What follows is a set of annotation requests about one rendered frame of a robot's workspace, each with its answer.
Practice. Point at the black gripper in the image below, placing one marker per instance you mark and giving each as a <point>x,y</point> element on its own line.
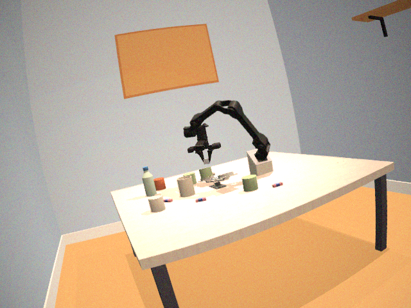
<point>210,148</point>

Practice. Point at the beige cup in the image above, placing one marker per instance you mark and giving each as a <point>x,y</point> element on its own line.
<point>156,203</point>

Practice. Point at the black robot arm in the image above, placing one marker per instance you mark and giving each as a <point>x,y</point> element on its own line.
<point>235,110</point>

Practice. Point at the orange cylinder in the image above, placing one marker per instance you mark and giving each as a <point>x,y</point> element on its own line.
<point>159,184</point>

